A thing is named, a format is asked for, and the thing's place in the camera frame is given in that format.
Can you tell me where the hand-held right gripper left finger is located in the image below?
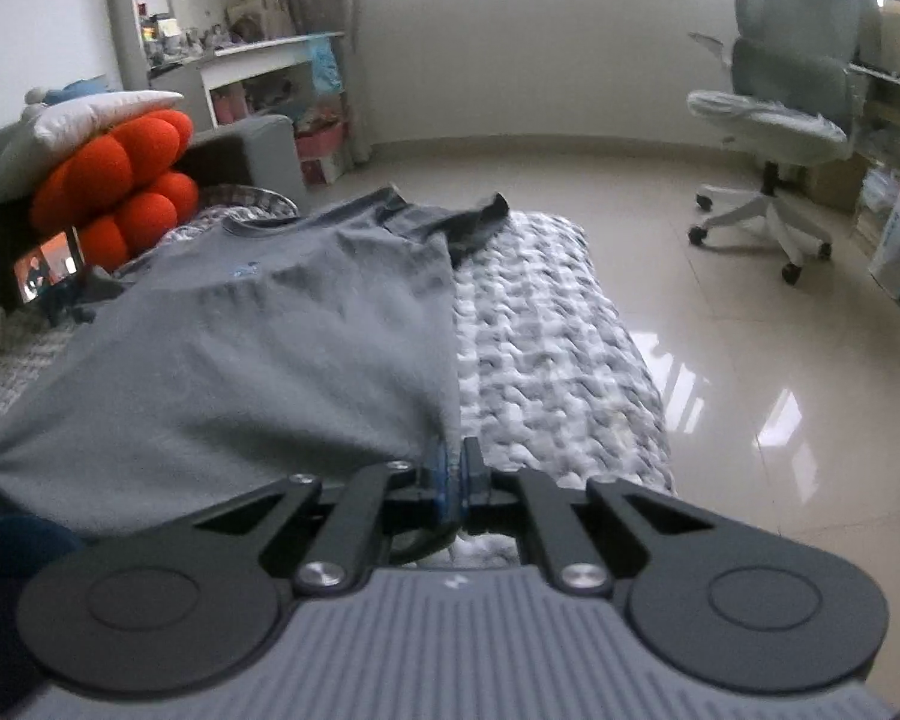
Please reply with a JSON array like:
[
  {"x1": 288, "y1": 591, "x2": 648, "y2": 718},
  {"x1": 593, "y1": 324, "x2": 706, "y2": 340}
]
[{"x1": 187, "y1": 439, "x2": 458, "y2": 595}]

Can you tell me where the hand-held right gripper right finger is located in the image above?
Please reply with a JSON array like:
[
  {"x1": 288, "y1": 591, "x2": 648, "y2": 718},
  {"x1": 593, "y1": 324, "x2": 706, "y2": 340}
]
[{"x1": 459, "y1": 435, "x2": 713, "y2": 597}]

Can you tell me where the grey t-shirt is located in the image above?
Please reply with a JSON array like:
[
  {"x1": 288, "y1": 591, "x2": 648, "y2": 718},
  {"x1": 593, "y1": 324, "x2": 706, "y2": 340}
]
[{"x1": 0, "y1": 187, "x2": 511, "y2": 563}]

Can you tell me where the person's dark clothing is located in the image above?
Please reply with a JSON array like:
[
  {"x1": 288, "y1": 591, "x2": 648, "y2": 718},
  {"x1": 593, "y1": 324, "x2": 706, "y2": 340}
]
[{"x1": 0, "y1": 506, "x2": 83, "y2": 578}]

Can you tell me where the grey white knit blanket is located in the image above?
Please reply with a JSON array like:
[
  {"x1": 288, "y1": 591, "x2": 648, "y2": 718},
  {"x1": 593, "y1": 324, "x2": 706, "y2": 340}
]
[{"x1": 0, "y1": 210, "x2": 680, "y2": 571}]

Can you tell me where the blue phone stand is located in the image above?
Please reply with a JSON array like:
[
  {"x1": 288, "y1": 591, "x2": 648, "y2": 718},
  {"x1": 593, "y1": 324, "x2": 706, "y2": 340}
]
[{"x1": 41, "y1": 277, "x2": 98, "y2": 327}]

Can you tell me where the smartphone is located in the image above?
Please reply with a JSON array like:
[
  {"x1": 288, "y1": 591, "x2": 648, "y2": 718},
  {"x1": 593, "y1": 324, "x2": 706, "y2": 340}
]
[{"x1": 11, "y1": 229, "x2": 87, "y2": 307}]

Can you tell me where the orange knot cushion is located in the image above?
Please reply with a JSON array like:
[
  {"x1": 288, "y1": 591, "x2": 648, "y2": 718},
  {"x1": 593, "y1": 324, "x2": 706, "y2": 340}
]
[{"x1": 30, "y1": 111, "x2": 200, "y2": 271}]

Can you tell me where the grey white checked cloth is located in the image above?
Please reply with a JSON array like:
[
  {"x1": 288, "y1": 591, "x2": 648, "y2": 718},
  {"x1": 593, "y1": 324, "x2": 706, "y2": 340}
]
[{"x1": 195, "y1": 184, "x2": 297, "y2": 226}]

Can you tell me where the pink box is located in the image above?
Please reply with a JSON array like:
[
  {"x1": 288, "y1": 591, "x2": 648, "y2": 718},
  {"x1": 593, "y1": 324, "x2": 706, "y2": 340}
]
[{"x1": 294, "y1": 120, "x2": 346, "y2": 185}]

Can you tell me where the light grey pillow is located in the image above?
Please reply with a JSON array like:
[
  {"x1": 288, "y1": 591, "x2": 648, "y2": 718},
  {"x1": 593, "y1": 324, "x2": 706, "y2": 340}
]
[{"x1": 0, "y1": 90, "x2": 185, "y2": 207}]

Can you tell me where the dark grey sofa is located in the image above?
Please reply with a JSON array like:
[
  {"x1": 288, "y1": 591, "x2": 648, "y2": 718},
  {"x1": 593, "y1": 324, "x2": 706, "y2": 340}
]
[{"x1": 0, "y1": 114, "x2": 305, "y2": 308}]

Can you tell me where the blue plush toy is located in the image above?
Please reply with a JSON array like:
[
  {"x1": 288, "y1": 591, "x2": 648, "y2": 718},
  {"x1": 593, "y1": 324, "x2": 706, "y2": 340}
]
[{"x1": 26, "y1": 77, "x2": 117, "y2": 110}]

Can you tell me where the white bookshelf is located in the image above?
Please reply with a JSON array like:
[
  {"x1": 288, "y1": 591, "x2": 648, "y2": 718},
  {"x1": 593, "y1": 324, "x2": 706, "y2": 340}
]
[{"x1": 101, "y1": 0, "x2": 346, "y2": 128}]

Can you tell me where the cardboard box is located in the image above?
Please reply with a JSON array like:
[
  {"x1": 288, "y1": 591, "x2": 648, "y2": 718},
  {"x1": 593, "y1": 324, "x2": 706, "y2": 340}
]
[{"x1": 802, "y1": 157, "x2": 863, "y2": 211}]

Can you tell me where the grey office chair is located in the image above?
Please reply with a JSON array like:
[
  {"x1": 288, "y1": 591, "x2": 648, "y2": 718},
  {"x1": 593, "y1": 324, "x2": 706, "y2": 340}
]
[{"x1": 686, "y1": 0, "x2": 882, "y2": 286}]

